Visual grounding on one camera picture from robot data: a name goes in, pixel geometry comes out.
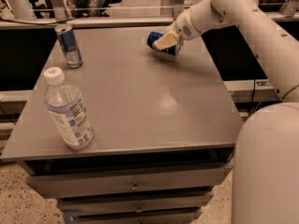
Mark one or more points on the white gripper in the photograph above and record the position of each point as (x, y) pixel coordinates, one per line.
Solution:
(184, 27)

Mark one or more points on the blue pepsi can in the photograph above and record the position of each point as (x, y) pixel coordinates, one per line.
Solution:
(169, 42)

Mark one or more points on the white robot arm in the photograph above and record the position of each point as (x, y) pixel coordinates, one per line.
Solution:
(266, 161)

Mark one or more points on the red bull can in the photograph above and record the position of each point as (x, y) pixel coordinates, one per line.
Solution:
(68, 43)

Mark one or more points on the grey drawer cabinet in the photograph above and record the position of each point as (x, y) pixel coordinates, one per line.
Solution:
(148, 110)

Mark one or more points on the clear plastic water bottle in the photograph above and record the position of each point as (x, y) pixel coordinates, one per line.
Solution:
(67, 109)

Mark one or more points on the bottom grey drawer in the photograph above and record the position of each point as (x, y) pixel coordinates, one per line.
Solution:
(150, 217)

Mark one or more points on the grey drawer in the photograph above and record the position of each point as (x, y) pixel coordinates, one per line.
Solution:
(150, 217)
(128, 181)
(136, 202)

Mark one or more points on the top grey drawer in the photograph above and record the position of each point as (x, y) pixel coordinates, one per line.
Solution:
(128, 181)

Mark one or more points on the middle grey drawer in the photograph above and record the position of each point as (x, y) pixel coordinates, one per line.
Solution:
(136, 202)

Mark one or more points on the metal railing frame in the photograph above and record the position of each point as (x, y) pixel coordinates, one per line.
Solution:
(20, 14)

